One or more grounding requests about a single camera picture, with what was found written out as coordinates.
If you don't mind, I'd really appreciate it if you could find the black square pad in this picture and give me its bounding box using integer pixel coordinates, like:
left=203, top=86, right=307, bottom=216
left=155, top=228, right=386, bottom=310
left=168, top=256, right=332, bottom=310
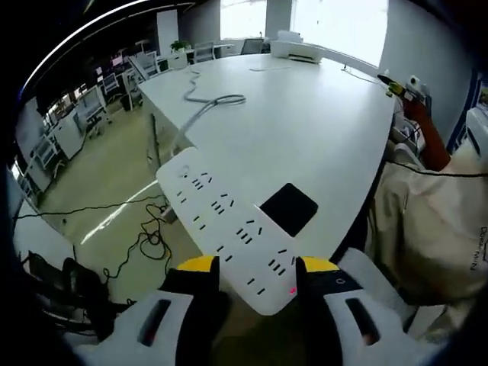
left=258, top=182, right=319, bottom=238

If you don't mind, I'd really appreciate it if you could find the white mesh office chair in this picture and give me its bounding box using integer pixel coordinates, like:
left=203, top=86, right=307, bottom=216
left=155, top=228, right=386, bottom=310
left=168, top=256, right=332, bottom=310
left=193, top=40, right=216, bottom=64

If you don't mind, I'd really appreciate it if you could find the grey office chair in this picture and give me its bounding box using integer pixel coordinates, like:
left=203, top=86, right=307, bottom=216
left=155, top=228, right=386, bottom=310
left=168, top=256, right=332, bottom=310
left=239, top=37, right=265, bottom=56

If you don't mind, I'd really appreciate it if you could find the blue framed wall board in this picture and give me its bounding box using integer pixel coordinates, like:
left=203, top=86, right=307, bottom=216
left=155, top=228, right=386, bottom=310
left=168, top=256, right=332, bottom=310
left=449, top=72, right=488, bottom=153

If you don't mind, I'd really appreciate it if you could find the thin black worn cable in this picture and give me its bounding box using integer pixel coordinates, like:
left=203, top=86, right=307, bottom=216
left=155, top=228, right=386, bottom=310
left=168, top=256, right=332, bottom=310
left=391, top=159, right=488, bottom=179

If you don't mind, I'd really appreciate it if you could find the small bright window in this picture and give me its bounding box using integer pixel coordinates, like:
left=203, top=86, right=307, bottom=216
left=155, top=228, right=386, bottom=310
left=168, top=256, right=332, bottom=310
left=220, top=0, right=268, bottom=41

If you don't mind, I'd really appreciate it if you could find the white floor socket box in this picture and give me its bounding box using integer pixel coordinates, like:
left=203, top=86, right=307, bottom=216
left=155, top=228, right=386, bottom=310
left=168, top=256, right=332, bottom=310
left=158, top=205, right=179, bottom=225

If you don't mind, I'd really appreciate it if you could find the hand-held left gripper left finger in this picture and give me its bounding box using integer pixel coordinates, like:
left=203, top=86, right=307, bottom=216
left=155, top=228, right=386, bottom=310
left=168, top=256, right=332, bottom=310
left=82, top=255, right=222, bottom=366

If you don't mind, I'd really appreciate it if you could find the dark table leg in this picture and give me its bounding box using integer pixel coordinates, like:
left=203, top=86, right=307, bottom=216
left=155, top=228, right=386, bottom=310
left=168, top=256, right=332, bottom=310
left=146, top=112, right=163, bottom=169

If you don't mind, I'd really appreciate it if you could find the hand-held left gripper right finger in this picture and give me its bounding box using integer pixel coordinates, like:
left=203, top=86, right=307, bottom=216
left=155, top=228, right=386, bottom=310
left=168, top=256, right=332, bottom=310
left=295, top=256, right=424, bottom=366

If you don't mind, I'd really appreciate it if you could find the black equipment bundle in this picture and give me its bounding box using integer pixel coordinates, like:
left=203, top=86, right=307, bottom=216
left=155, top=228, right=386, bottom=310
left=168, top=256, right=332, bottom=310
left=18, top=250, right=119, bottom=341

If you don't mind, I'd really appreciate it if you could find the large bright window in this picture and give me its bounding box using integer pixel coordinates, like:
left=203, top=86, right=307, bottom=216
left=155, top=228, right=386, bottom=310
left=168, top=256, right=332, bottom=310
left=293, top=0, right=390, bottom=68

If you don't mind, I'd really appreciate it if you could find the side ceiling light strip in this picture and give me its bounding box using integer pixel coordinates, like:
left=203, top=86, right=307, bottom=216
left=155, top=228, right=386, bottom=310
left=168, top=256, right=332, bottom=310
left=21, top=0, right=153, bottom=101

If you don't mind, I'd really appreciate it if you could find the white printer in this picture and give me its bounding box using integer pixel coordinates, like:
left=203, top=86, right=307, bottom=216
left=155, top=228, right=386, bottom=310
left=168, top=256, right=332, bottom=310
left=269, top=30, right=323, bottom=64

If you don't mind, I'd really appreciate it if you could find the white power strip cable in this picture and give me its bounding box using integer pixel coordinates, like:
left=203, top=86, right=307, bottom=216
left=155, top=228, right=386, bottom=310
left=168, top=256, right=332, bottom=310
left=167, top=64, right=247, bottom=161

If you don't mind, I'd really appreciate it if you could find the group of white office desks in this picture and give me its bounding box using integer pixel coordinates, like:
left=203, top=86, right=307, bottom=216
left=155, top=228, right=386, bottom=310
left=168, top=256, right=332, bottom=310
left=14, top=49, right=154, bottom=191

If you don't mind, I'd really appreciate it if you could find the white rounded object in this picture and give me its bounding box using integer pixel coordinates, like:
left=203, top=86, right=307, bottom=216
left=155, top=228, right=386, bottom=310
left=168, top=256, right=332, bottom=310
left=335, top=246, right=417, bottom=333

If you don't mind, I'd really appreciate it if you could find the black floor cable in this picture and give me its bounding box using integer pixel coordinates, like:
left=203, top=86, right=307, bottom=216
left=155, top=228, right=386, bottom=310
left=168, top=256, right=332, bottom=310
left=14, top=193, right=173, bottom=281

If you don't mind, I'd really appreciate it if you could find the thin white cable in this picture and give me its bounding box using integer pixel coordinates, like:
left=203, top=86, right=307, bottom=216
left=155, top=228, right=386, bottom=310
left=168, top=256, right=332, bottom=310
left=340, top=63, right=388, bottom=89

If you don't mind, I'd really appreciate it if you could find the white power strip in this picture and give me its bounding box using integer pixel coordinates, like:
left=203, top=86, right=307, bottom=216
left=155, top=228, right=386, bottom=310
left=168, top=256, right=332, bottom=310
left=155, top=146, right=300, bottom=317

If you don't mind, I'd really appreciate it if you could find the white low partition panel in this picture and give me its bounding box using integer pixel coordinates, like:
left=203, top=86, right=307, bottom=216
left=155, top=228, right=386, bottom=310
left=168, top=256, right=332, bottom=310
left=12, top=199, right=76, bottom=265

